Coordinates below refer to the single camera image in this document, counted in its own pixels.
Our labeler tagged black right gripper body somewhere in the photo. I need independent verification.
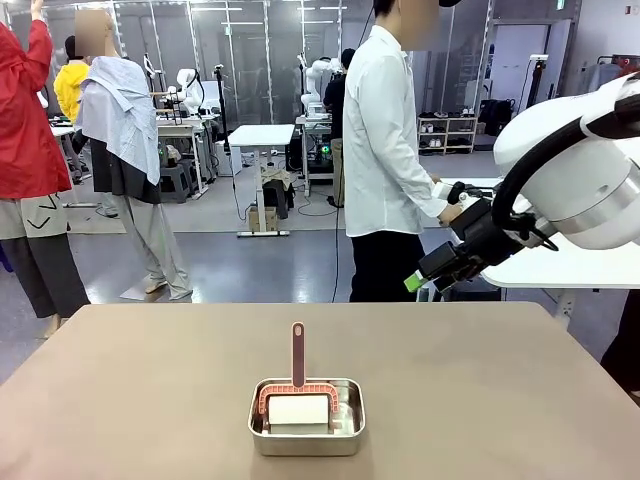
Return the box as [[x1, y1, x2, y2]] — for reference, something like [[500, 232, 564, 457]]
[[447, 198, 519, 274]]

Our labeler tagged person right forearm white sleeve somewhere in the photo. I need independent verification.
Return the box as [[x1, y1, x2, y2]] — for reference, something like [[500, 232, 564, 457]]
[[399, 182, 451, 220]]

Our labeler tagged person right hand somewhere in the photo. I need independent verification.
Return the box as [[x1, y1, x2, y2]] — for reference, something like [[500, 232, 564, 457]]
[[436, 201, 464, 227]]

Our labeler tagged black plastic stool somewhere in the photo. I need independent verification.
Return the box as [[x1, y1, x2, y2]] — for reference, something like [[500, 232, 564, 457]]
[[429, 277, 502, 303]]

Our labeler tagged white side table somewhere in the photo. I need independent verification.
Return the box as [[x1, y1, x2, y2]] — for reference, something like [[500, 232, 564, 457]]
[[433, 177, 640, 291]]

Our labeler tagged shoe rack with shoes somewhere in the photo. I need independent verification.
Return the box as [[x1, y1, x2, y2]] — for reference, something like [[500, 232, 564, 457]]
[[417, 114, 481, 154]]

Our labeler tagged white table leg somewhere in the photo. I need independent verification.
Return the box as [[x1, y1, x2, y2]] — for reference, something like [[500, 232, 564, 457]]
[[558, 289, 574, 329]]

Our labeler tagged black bag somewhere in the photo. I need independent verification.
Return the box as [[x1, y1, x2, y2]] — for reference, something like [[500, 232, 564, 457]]
[[479, 98, 514, 137]]

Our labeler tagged person in white shirt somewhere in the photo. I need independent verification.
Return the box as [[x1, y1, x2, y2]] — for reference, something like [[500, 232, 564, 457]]
[[342, 0, 464, 304]]

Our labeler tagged workstation bench with computer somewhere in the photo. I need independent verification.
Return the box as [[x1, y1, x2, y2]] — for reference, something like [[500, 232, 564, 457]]
[[294, 113, 347, 197]]

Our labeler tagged black stand with white box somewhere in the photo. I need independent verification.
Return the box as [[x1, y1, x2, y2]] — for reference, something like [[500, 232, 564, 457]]
[[519, 52, 551, 110]]

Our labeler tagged white door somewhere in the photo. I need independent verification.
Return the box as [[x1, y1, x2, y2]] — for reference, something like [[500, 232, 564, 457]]
[[491, 22, 574, 151]]

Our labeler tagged cardboard box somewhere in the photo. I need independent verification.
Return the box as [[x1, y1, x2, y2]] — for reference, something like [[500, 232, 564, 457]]
[[248, 205, 279, 234]]

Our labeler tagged black trousers leg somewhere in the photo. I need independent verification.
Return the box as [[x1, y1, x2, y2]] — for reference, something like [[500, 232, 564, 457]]
[[599, 294, 640, 397]]

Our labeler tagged person in black shirt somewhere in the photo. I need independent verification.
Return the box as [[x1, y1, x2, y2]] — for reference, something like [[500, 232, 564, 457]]
[[322, 48, 357, 209]]

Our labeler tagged light blue shirt on rack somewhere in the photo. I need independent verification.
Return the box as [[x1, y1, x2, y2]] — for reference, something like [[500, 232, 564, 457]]
[[581, 62, 621, 97]]

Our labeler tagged white standing desk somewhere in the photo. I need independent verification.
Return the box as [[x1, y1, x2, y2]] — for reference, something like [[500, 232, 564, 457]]
[[227, 123, 296, 238]]

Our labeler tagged rectangular metal tray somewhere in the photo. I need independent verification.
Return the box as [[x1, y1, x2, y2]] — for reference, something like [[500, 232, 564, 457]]
[[248, 377, 368, 457]]

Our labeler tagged grey plastic stool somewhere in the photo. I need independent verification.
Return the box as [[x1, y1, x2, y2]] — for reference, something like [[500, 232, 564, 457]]
[[158, 163, 194, 204]]

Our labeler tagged mannequin in striped blue shirt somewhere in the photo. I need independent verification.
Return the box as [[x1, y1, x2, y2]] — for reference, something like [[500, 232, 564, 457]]
[[72, 9, 194, 301]]

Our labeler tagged person in yellow top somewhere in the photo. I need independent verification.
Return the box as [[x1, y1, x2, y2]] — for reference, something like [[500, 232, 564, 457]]
[[53, 34, 92, 126]]

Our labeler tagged mannequin in red jacket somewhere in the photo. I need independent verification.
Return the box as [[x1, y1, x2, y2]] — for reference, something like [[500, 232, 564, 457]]
[[0, 0, 92, 341]]

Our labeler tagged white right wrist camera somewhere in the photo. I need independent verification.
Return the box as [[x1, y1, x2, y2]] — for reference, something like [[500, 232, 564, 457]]
[[432, 180, 484, 212]]

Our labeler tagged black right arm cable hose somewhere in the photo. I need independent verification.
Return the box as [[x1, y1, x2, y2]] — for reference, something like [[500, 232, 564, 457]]
[[492, 95, 640, 252]]

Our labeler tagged lint roller with red handle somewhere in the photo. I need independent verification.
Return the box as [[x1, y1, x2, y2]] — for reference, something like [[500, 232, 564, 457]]
[[257, 321, 341, 435]]

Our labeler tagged workstation bench with frame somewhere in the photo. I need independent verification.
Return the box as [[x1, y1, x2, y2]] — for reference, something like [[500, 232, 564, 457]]
[[149, 110, 222, 199]]

